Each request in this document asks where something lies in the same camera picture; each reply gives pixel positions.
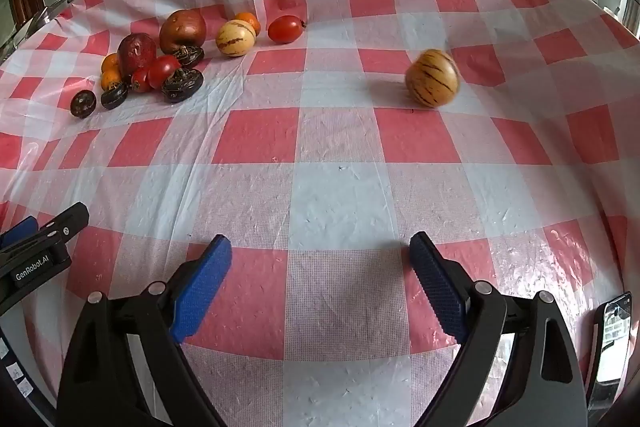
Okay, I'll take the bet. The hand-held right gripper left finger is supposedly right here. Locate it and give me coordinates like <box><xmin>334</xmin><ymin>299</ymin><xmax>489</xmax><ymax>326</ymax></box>
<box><xmin>57</xmin><ymin>234</ymin><xmax>233</xmax><ymax>427</ymax></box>

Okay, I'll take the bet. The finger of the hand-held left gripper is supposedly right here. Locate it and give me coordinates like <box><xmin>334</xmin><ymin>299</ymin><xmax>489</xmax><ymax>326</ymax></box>
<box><xmin>30</xmin><ymin>202</ymin><xmax>91</xmax><ymax>253</ymax></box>
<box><xmin>0</xmin><ymin>216</ymin><xmax>39</xmax><ymax>250</ymax></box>

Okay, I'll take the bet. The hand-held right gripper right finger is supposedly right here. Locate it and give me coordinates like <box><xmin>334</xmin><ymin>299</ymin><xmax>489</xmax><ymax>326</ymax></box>
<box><xmin>409</xmin><ymin>231</ymin><xmax>588</xmax><ymax>427</ymax></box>

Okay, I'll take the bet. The red tomato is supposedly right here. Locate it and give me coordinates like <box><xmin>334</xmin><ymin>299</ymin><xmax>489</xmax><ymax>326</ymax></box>
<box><xmin>267</xmin><ymin>15</ymin><xmax>307</xmax><ymax>45</ymax></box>
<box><xmin>130</xmin><ymin>67</ymin><xmax>152</xmax><ymax>94</ymax></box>
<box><xmin>146</xmin><ymin>55</ymin><xmax>182</xmax><ymax>90</ymax></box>

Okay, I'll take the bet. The striped orange pepino melon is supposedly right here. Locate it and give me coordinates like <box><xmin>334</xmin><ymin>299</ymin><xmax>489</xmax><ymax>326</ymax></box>
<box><xmin>404</xmin><ymin>48</ymin><xmax>460</xmax><ymax>108</ymax></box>

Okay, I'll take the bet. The red white checkered tablecloth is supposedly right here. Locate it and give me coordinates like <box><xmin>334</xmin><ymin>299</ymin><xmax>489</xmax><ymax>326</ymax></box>
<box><xmin>0</xmin><ymin>0</ymin><xmax>640</xmax><ymax>427</ymax></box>

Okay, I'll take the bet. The black smartphone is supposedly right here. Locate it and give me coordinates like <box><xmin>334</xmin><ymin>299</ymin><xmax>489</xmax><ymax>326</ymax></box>
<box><xmin>585</xmin><ymin>291</ymin><xmax>632</xmax><ymax>413</ymax></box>

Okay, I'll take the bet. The dark red pomegranate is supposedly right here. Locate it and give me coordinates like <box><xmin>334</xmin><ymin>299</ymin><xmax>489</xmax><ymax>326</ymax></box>
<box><xmin>117</xmin><ymin>33</ymin><xmax>158</xmax><ymax>78</ymax></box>

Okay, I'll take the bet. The brown pomegranate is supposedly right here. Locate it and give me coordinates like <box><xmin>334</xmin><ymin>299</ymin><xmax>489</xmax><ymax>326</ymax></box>
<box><xmin>159</xmin><ymin>9</ymin><xmax>207</xmax><ymax>56</ymax></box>

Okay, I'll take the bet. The striped pale yellow pepino melon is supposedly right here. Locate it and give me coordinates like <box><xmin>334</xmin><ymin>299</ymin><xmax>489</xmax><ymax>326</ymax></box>
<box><xmin>215</xmin><ymin>20</ymin><xmax>257</xmax><ymax>58</ymax></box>

